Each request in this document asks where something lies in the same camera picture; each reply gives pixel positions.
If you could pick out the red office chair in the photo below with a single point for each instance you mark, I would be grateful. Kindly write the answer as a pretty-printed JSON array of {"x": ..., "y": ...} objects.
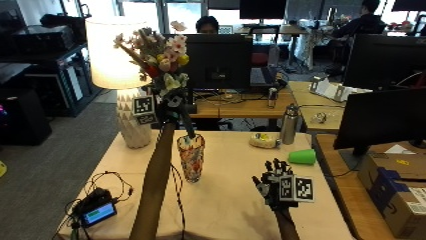
[{"x": 260, "y": 55}]

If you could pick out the silver drink can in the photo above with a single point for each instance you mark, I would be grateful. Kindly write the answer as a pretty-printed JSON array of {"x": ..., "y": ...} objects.
[{"x": 271, "y": 97}]

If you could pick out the colourful glass vase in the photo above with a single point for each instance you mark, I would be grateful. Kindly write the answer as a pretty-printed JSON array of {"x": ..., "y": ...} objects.
[{"x": 191, "y": 160}]

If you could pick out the black monitor on stand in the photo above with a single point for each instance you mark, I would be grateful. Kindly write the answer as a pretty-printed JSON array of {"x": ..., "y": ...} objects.
[{"x": 383, "y": 120}]

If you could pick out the left glove white marker cube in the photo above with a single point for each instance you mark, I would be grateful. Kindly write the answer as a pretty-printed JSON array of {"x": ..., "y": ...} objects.
[{"x": 142, "y": 106}]

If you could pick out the black equipment case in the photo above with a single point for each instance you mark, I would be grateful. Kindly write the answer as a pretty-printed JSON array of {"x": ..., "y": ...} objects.
[{"x": 41, "y": 39}]

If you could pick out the right glove white marker cube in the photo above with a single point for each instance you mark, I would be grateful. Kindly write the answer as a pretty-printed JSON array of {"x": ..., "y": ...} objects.
[{"x": 298, "y": 188}]

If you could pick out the artificial flower bouquet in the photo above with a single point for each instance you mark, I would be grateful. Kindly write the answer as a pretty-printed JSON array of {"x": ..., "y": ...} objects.
[{"x": 166, "y": 56}]

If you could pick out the person's right hand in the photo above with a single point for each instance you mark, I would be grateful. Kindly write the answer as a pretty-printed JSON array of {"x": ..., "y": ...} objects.
[{"x": 271, "y": 188}]

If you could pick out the glove white marker cube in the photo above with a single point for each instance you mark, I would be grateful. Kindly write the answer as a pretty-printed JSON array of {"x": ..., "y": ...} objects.
[
  {"x": 142, "y": 106},
  {"x": 298, "y": 188}
]

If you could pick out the black shelf cabinet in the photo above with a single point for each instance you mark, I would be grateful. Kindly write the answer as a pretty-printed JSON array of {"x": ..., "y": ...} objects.
[{"x": 53, "y": 80}]

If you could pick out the white plastic holder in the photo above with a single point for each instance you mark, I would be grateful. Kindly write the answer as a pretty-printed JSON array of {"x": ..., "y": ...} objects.
[{"x": 334, "y": 89}]

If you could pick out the steel water bottle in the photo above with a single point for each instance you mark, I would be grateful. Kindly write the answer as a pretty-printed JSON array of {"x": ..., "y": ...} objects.
[{"x": 288, "y": 125}]

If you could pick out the person's left hand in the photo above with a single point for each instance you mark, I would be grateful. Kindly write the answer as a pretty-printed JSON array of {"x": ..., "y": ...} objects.
[{"x": 170, "y": 111}]

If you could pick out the wooden desk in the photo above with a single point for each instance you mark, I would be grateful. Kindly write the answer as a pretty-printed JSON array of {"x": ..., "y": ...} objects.
[{"x": 247, "y": 107}]

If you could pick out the black device with blue screen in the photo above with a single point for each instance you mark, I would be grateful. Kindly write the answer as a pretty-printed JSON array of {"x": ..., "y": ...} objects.
[{"x": 95, "y": 210}]

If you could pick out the large black monitor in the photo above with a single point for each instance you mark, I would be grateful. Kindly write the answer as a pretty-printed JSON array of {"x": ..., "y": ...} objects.
[{"x": 386, "y": 61}]

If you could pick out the white table lamp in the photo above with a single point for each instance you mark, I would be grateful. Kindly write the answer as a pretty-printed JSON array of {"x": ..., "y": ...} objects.
[{"x": 113, "y": 56}]

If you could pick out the black background monitor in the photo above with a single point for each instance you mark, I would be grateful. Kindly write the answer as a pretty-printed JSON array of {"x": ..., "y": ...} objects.
[{"x": 262, "y": 9}]

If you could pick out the cardboard box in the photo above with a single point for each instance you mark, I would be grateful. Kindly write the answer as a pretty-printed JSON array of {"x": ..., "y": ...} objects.
[{"x": 396, "y": 193}]

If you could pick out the green plastic cup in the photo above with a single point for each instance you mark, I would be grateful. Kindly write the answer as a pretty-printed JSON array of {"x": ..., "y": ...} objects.
[{"x": 302, "y": 156}]

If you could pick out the small silver object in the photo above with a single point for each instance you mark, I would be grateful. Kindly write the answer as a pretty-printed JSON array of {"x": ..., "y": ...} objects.
[{"x": 319, "y": 118}]

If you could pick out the black monitor seen from behind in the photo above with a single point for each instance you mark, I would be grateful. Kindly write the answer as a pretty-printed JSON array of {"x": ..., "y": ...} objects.
[{"x": 217, "y": 61}]

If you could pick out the cream tablecloth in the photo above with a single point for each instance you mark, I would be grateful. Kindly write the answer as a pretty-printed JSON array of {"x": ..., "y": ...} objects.
[{"x": 239, "y": 206}]

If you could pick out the black box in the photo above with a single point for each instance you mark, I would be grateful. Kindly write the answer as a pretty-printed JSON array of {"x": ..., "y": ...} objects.
[{"x": 21, "y": 116}]

